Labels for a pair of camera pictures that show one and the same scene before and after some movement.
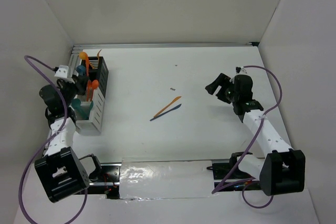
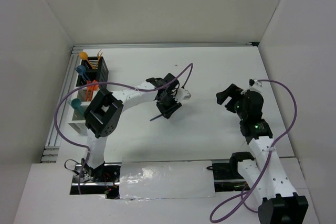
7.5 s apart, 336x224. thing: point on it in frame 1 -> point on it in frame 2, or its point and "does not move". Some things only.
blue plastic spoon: x=81 y=70 does not move
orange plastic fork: x=88 y=92 does not move
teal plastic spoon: x=75 y=104 does not move
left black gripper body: x=70 y=89 -> x=168 y=104
